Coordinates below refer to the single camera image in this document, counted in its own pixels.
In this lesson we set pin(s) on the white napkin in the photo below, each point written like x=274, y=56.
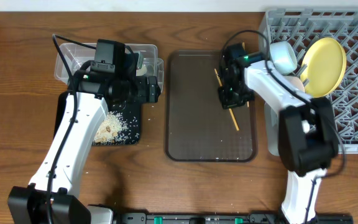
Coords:
x=141, y=71

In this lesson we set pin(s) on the dark brown serving tray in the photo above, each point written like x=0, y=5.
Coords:
x=198, y=129

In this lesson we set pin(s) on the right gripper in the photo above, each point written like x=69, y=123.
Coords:
x=232, y=101

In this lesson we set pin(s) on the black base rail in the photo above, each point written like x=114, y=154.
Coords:
x=142, y=218

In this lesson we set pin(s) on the grey dishwasher rack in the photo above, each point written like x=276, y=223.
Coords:
x=301, y=28

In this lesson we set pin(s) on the clear plastic waste bin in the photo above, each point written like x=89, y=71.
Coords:
x=77, y=55

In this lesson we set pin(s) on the light blue bowl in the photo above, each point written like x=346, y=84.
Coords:
x=283, y=57

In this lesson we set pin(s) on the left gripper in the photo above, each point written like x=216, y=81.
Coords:
x=153, y=89

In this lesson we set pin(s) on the yellow plate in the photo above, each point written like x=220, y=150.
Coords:
x=324, y=66

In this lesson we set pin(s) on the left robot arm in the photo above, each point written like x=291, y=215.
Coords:
x=52, y=193

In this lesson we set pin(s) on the pink bowl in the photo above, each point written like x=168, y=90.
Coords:
x=296, y=82

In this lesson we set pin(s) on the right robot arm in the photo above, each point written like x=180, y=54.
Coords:
x=306, y=137

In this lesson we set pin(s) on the rice food scraps pile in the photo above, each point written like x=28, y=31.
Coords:
x=110, y=127

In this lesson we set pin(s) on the black waste tray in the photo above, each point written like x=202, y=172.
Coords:
x=132, y=124

